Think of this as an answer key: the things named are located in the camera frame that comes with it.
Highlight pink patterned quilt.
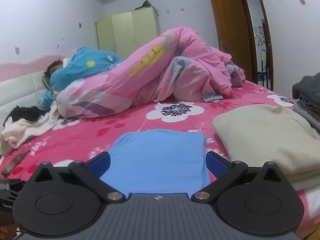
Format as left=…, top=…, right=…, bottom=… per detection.
left=56, top=27, right=245, bottom=118

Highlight light blue shirt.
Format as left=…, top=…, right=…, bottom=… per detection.
left=100, top=129, right=210, bottom=196

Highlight brown comb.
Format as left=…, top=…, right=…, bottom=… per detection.
left=1, top=150, right=30, bottom=177

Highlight white garment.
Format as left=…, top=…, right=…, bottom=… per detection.
left=1, top=101, right=59, bottom=155

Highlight blue patterned blanket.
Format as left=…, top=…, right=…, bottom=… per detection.
left=37, top=47, right=123, bottom=110

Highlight pink white headboard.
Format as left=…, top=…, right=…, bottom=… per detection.
left=1, top=55, right=63, bottom=123

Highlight brown wooden door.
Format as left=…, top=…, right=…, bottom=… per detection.
left=210, top=0, right=257, bottom=83

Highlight sleeping person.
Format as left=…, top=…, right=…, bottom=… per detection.
left=44, top=60, right=63, bottom=78

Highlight pale yellow wardrobe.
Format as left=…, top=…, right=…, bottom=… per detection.
left=95, top=7, right=160, bottom=59

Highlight black garment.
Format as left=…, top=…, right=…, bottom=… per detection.
left=3, top=106, right=48, bottom=127

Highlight folded dark grey clothes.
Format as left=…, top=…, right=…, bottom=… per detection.
left=292, top=73, right=320, bottom=133

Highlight black device at left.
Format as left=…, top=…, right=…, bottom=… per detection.
left=0, top=179, right=26, bottom=225

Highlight folded beige garment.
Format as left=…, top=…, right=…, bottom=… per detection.
left=213, top=105, right=319, bottom=191

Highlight pink floral bed sheet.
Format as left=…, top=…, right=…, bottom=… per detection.
left=0, top=79, right=320, bottom=230

